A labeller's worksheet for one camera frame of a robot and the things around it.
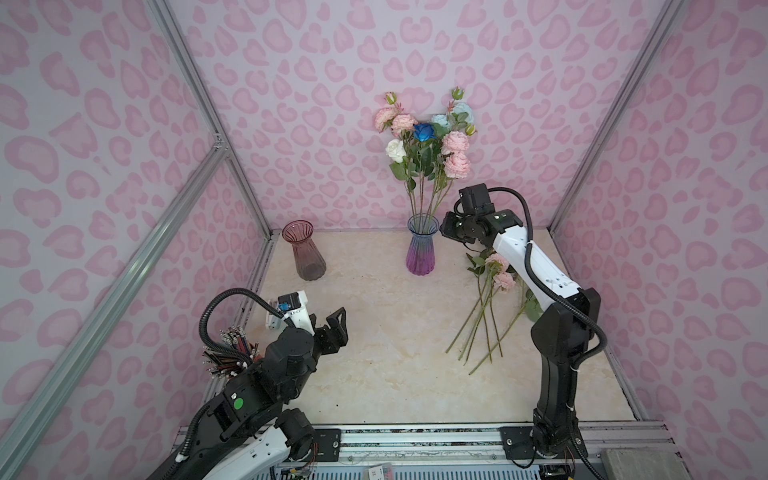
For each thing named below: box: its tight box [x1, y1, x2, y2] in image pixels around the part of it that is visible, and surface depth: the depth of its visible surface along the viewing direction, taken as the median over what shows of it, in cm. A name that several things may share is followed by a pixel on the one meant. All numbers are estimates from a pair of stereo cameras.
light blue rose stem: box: [431, 86, 477, 137], surface depth 85 cm
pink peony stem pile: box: [445, 248, 544, 376], surface depth 97 cm
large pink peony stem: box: [374, 92, 419, 217], surface depth 86 cm
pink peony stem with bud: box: [429, 131, 471, 217], surface depth 82 cm
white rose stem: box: [386, 138, 417, 217], surface depth 78 cm
